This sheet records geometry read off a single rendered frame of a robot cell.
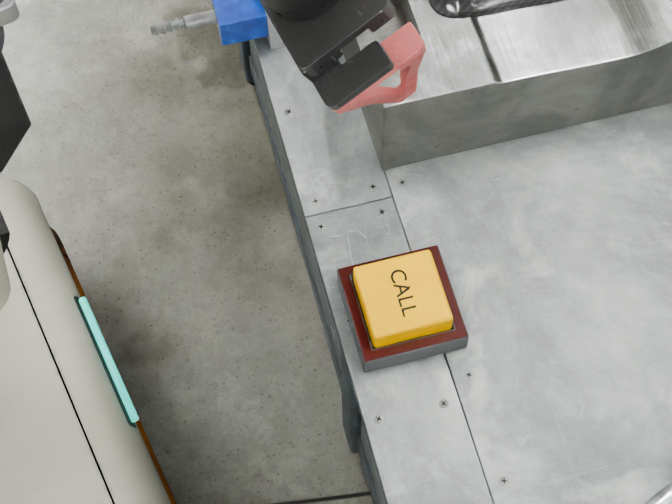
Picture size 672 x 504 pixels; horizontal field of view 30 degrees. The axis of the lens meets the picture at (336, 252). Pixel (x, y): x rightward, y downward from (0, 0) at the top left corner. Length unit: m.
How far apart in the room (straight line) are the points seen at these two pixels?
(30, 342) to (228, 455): 0.36
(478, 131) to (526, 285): 0.13
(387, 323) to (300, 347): 0.91
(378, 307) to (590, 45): 0.26
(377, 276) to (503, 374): 0.12
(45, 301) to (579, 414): 0.82
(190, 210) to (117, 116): 0.21
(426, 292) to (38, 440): 0.70
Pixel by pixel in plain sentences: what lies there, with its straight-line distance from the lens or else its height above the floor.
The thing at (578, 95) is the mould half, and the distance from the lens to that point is 1.01.
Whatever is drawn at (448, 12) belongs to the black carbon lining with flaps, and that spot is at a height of 0.89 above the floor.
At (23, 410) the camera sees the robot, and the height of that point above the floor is 0.28.
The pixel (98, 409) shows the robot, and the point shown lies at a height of 0.28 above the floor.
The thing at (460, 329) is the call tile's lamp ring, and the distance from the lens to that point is 0.92.
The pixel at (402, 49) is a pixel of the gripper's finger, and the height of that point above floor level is 1.06.
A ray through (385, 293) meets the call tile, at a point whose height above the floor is 0.84.
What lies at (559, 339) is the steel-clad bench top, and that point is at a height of 0.80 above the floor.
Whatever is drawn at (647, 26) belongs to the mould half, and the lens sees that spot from 1.00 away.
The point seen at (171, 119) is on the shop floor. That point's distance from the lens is 2.02.
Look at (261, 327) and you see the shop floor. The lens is 1.83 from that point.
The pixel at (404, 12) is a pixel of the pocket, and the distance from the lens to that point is 1.02.
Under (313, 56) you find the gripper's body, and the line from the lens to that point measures 0.74.
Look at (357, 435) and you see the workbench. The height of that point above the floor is 0.09.
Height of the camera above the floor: 1.66
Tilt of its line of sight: 62 degrees down
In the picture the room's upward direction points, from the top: 2 degrees counter-clockwise
